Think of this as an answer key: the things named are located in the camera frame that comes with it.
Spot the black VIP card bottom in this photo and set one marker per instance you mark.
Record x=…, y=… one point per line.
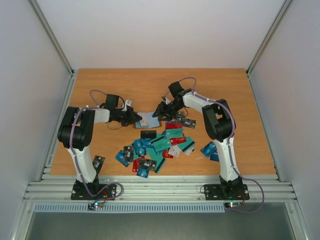
x=147, y=164

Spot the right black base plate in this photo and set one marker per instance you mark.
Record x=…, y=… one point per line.
x=214, y=192

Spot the brown leather card holder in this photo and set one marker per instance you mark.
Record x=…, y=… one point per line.
x=154, y=122

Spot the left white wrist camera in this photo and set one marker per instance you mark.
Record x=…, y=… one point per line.
x=127, y=103

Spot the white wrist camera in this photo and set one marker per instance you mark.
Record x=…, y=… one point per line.
x=127, y=103
x=165, y=99

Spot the dark red card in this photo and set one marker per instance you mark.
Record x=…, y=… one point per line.
x=173, y=125

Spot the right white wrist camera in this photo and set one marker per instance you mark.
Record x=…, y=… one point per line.
x=165, y=99

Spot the aluminium frame rails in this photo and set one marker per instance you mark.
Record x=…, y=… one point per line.
x=159, y=188

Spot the blue card far right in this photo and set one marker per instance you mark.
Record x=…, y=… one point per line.
x=214, y=157

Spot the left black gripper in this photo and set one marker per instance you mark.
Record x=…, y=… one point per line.
x=131, y=119

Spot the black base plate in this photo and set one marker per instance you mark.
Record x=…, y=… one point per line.
x=214, y=192
x=79, y=191

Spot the red gold VIP card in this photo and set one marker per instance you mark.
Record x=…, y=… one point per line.
x=178, y=140

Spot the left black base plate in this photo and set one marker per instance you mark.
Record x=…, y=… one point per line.
x=79, y=191

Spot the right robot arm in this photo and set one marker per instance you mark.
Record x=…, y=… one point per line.
x=219, y=125

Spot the black plain card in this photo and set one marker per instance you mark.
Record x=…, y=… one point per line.
x=148, y=134

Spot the blue card left edge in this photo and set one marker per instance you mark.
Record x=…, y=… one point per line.
x=120, y=158

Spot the teal card pile bottom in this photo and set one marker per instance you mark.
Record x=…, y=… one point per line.
x=162, y=147

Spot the grey slotted cable duct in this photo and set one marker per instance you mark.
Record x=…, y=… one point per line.
x=129, y=208

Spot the blue card right upper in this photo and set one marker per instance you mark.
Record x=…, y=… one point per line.
x=209, y=149

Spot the black card top upper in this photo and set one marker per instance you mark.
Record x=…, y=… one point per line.
x=180, y=114

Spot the controller board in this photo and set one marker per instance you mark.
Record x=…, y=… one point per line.
x=96, y=206
x=233, y=205

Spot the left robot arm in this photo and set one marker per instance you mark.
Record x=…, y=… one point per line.
x=76, y=132

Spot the right controller board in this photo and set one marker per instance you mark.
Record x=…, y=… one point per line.
x=233, y=205

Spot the black vip card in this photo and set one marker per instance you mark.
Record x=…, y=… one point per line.
x=97, y=163
x=128, y=153
x=188, y=123
x=147, y=164

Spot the black VIP card far left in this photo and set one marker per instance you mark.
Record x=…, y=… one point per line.
x=97, y=163

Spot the left controller board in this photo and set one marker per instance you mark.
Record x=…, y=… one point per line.
x=96, y=206

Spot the black VIP card top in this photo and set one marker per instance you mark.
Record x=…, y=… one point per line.
x=188, y=123

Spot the blue card pile centre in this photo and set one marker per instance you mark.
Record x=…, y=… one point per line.
x=139, y=147

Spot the white red-print card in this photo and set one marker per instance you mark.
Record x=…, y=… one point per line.
x=144, y=122

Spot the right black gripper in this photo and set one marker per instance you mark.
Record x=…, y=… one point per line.
x=165, y=110

